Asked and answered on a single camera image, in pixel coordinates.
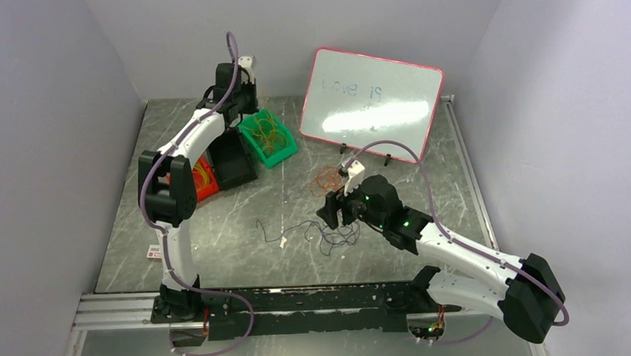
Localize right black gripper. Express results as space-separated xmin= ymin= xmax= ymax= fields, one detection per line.
xmin=315 ymin=174 xmax=387 ymax=232

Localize purple cables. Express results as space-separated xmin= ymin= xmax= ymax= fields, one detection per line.
xmin=256 ymin=214 xmax=363 ymax=259

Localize orange cable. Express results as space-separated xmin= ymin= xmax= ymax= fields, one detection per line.
xmin=244 ymin=110 xmax=289 ymax=157

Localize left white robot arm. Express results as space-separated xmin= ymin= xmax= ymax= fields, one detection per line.
xmin=138 ymin=56 xmax=257 ymax=322

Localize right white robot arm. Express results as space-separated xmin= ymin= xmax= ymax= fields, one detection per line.
xmin=316 ymin=175 xmax=565 ymax=343

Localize green plastic bin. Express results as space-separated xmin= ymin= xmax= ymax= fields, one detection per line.
xmin=238 ymin=108 xmax=298 ymax=169

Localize black plastic bin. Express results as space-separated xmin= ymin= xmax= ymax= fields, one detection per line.
xmin=207 ymin=127 xmax=257 ymax=191

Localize red plastic bin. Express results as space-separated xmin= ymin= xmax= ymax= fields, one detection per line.
xmin=192 ymin=156 xmax=219 ymax=203

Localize pink framed whiteboard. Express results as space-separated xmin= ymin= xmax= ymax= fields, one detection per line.
xmin=299 ymin=47 xmax=445 ymax=163

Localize small red white box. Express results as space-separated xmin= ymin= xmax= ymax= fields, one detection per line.
xmin=146 ymin=244 xmax=163 ymax=260

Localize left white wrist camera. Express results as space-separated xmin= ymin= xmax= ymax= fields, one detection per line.
xmin=238 ymin=55 xmax=256 ymax=84

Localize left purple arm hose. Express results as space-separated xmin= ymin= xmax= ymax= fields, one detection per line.
xmin=132 ymin=31 xmax=257 ymax=356

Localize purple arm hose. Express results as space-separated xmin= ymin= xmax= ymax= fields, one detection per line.
xmin=338 ymin=133 xmax=572 ymax=351
xmin=132 ymin=31 xmax=257 ymax=356

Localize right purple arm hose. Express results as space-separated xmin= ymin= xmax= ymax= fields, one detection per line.
xmin=338 ymin=133 xmax=572 ymax=351

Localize yellow cables in red bin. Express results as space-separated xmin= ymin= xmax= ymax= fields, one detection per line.
xmin=191 ymin=162 xmax=214 ymax=192

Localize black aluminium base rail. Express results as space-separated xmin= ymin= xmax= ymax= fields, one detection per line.
xmin=74 ymin=273 xmax=469 ymax=348

